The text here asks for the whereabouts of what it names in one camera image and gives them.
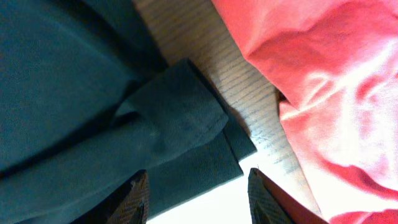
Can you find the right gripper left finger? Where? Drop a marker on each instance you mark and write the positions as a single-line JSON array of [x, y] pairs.
[[128, 204]]

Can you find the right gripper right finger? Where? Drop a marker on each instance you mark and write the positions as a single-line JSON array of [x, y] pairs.
[[269, 204]]

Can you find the black polo shirt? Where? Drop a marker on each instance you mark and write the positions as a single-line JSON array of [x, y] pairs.
[[87, 100]]

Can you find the red t-shirt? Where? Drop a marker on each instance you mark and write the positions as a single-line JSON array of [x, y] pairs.
[[335, 62]]

